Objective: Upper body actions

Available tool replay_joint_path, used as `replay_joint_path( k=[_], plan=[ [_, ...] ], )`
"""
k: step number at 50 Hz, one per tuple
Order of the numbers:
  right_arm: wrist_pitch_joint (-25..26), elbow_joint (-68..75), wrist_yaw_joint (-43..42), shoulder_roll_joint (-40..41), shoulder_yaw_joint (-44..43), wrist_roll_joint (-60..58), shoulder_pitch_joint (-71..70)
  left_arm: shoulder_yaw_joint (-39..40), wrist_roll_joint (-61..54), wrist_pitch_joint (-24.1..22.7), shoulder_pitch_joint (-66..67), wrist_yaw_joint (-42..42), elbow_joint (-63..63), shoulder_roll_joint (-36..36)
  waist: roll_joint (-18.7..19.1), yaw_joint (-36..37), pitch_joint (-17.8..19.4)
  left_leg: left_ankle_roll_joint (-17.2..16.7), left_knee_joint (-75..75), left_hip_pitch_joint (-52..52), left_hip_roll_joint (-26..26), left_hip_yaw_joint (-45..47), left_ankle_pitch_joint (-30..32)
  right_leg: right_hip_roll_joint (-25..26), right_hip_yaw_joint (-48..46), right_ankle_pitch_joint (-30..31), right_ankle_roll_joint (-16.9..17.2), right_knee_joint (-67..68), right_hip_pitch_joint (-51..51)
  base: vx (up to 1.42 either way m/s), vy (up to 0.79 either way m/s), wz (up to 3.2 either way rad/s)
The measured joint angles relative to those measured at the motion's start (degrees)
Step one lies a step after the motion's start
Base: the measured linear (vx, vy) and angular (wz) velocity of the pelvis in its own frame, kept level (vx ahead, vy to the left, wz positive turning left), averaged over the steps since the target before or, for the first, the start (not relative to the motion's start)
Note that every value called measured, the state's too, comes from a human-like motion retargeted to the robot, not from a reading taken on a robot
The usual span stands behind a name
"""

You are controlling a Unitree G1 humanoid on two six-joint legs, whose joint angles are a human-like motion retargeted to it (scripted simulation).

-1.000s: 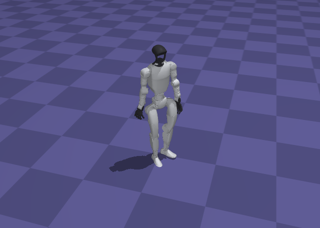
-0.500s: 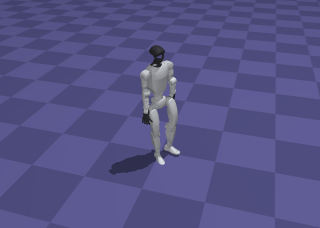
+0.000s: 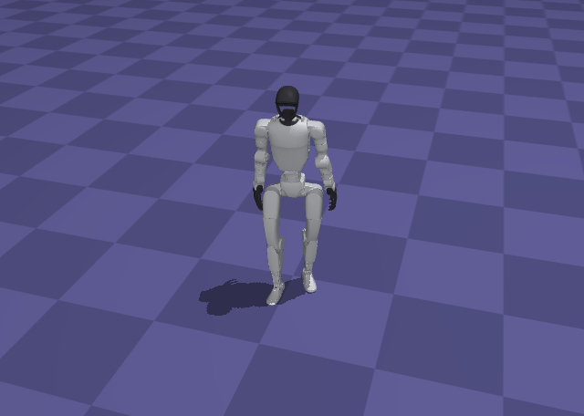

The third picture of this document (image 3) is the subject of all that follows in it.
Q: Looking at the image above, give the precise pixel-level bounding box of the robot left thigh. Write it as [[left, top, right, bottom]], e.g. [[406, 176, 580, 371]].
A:
[[302, 182, 323, 244]]

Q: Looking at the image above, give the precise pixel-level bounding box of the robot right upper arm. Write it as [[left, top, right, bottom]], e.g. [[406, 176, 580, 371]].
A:
[[254, 119, 271, 164]]

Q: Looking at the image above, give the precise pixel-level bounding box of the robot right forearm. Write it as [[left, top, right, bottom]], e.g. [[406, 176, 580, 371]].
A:
[[253, 152, 266, 190]]

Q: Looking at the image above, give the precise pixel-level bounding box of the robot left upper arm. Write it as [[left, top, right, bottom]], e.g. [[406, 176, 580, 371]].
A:
[[308, 120, 328, 169]]

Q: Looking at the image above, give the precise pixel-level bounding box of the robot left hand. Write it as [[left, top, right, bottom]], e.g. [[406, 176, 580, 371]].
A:
[[327, 187, 337, 211]]

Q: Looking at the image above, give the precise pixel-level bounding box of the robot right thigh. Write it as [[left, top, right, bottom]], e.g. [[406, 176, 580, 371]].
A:
[[263, 182, 285, 252]]

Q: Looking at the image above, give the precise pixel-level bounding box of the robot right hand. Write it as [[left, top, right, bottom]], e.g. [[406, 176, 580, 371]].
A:
[[253, 185, 263, 211]]

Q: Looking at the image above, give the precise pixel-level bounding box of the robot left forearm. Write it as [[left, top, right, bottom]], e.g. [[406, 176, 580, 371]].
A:
[[319, 156, 335, 192]]

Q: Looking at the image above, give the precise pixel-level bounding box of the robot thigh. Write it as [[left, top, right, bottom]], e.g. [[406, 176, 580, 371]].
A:
[[302, 182, 323, 244], [263, 182, 285, 252]]

